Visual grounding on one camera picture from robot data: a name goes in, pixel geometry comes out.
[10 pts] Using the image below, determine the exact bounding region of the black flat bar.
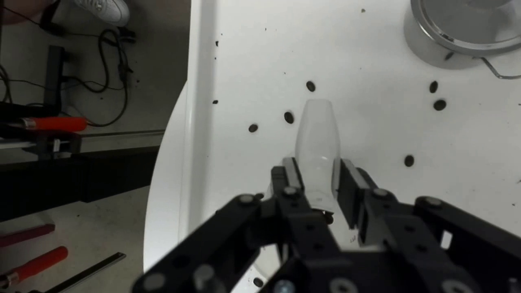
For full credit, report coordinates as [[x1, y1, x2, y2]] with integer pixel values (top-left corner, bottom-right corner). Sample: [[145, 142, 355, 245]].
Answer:
[[46, 251, 127, 293]]

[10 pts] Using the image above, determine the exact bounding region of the white sneaker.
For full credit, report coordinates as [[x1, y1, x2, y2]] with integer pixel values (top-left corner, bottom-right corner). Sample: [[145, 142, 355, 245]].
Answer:
[[50, 0, 132, 28]]

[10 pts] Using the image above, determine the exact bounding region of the black metal frame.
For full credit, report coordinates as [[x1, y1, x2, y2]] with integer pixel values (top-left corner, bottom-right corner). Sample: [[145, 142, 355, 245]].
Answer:
[[0, 46, 164, 222]]

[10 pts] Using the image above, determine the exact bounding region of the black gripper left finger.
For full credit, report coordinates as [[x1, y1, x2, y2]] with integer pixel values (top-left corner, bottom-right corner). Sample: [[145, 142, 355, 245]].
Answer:
[[132, 157, 348, 293]]

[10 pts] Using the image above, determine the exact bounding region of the orange-handled tool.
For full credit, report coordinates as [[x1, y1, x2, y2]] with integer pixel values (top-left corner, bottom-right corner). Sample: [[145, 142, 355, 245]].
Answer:
[[21, 114, 90, 136]]

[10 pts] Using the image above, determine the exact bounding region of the clear plastic test tube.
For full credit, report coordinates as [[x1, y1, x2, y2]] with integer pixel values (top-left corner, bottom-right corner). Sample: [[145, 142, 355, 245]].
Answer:
[[293, 98, 342, 214]]

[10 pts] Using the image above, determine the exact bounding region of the black floor cable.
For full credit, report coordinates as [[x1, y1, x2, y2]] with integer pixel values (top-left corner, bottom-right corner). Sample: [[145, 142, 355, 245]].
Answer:
[[64, 27, 137, 129]]

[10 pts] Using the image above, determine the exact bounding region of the dark red-handled tool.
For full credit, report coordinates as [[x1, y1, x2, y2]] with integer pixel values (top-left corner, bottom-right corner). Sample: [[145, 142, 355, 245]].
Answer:
[[0, 222, 57, 251]]

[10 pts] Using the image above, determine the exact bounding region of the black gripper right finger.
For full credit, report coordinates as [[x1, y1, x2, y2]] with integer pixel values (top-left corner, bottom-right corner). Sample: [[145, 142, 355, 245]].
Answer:
[[331, 158, 521, 293]]

